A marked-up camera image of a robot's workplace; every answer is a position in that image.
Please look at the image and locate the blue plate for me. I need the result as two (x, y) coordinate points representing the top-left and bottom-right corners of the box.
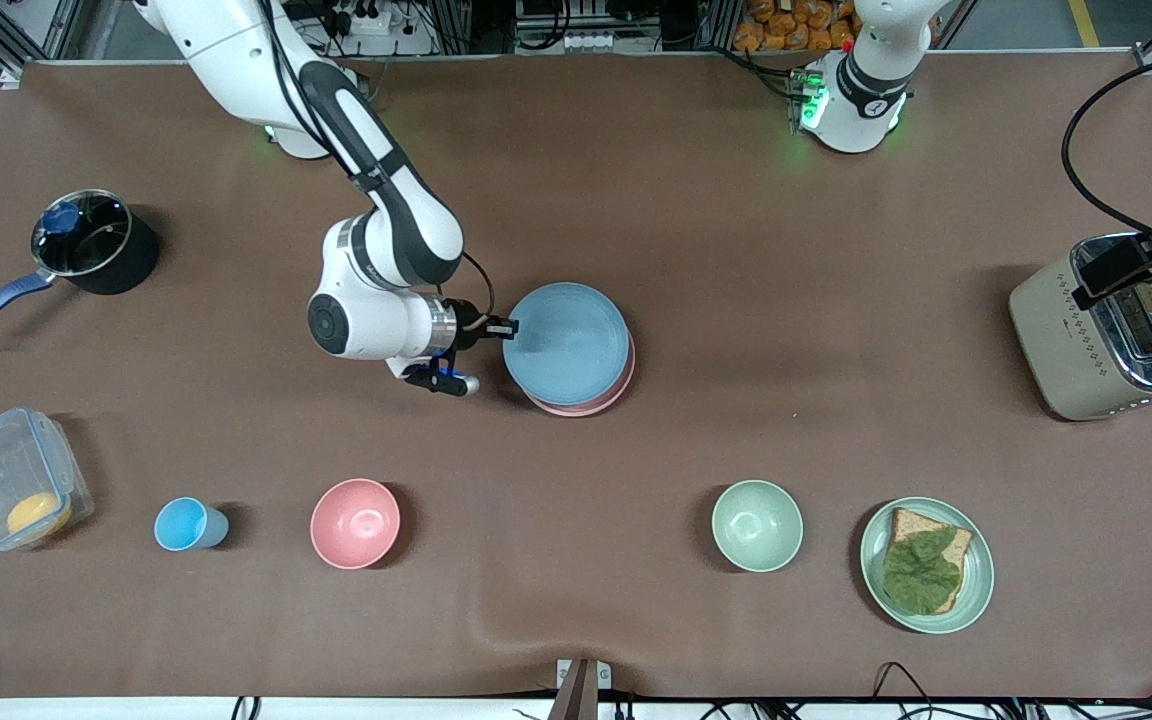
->
(502, 283), (630, 407)

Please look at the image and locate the pink plate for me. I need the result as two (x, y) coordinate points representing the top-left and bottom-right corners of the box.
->
(521, 335), (637, 419)

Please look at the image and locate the beige and chrome toaster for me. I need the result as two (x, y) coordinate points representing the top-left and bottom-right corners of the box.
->
(1008, 232), (1152, 422)

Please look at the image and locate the pink bowl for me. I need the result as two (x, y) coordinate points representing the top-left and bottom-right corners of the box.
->
(310, 478), (402, 571)

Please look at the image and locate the green bowl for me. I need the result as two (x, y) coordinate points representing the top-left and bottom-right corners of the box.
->
(712, 480), (804, 574)

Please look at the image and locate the white power strip with plugs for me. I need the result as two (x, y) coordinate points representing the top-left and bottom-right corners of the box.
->
(331, 0), (395, 37)

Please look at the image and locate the brown toast slice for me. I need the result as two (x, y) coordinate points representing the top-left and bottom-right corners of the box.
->
(884, 507), (974, 615)

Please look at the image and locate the green plate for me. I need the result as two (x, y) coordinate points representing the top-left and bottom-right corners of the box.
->
(859, 497), (995, 635)

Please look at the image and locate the blue cup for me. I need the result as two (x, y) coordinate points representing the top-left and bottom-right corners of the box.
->
(154, 497), (230, 552)

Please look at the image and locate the green lettuce leaf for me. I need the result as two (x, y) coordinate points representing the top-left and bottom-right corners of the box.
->
(882, 528), (964, 614)

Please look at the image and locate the metal table clamp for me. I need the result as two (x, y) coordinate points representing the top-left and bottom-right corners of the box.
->
(554, 658), (613, 720)

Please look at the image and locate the glass lid with blue knob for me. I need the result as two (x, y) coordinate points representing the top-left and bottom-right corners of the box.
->
(32, 190), (133, 278)

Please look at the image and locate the bag of orange buns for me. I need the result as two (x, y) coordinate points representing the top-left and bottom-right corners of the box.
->
(733, 0), (862, 53)

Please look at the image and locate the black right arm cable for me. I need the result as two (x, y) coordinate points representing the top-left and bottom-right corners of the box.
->
(458, 250), (497, 319)

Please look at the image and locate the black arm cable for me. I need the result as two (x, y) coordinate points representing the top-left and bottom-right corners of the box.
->
(1061, 45), (1152, 246)
(458, 250), (497, 319)

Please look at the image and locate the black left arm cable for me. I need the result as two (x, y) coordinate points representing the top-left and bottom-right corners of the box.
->
(1061, 45), (1152, 246)

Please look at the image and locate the black pot with blue handle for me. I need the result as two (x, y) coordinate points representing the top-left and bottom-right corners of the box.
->
(0, 188), (161, 346)

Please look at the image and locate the black floor cable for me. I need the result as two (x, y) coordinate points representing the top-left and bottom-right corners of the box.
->
(871, 660), (942, 720)

